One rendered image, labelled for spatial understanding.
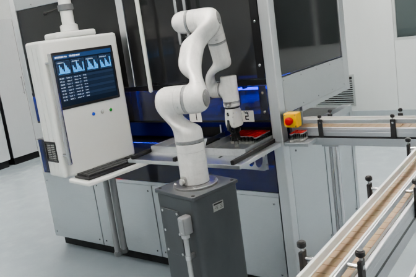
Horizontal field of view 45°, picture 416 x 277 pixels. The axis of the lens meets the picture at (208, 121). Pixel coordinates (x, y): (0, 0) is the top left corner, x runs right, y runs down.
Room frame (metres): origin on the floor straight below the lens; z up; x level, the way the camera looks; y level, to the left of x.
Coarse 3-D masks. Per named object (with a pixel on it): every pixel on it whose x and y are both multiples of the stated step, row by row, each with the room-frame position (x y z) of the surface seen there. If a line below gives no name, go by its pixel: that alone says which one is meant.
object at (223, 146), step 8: (216, 144) 2.57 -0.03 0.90; (224, 144) 2.61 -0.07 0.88; (232, 144) 2.59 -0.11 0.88; (240, 144) 2.56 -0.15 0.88; (248, 144) 2.54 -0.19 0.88; (256, 144) 2.40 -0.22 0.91; (208, 152) 2.44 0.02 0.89; (216, 152) 2.41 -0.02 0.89; (224, 152) 2.38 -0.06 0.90; (232, 152) 2.36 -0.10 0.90; (240, 152) 2.33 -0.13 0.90
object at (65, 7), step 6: (60, 0) 2.87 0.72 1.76; (66, 0) 2.87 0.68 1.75; (60, 6) 2.86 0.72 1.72; (66, 6) 2.86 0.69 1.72; (72, 6) 2.89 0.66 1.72; (48, 12) 2.89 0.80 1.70; (60, 12) 2.88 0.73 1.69; (66, 12) 2.87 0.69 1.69; (72, 12) 2.90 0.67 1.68; (66, 18) 2.86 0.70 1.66; (72, 18) 2.89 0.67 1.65; (66, 24) 2.86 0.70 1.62; (72, 24) 2.87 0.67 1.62; (66, 30) 2.85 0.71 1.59; (72, 30) 2.86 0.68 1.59
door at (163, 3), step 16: (128, 0) 3.03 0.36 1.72; (144, 0) 2.96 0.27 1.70; (160, 0) 2.89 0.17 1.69; (176, 0) 2.82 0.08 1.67; (128, 16) 3.05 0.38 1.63; (144, 16) 2.97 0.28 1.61; (160, 16) 2.90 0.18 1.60; (128, 32) 3.06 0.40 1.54; (144, 32) 2.98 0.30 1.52; (160, 32) 2.91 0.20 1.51; (176, 32) 2.84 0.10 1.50; (160, 48) 2.92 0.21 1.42; (176, 48) 2.85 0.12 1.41; (144, 64) 3.01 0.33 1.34; (160, 64) 2.93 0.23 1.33; (176, 64) 2.86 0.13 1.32; (144, 80) 3.02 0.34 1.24; (160, 80) 2.94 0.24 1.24; (176, 80) 2.87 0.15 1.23
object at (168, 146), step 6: (222, 132) 2.77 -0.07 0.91; (174, 138) 2.82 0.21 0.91; (210, 138) 2.67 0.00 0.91; (156, 144) 2.70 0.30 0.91; (162, 144) 2.74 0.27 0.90; (168, 144) 2.78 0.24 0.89; (174, 144) 2.78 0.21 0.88; (156, 150) 2.65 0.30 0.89; (162, 150) 2.62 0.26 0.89; (168, 150) 2.60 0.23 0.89; (174, 150) 2.57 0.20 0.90
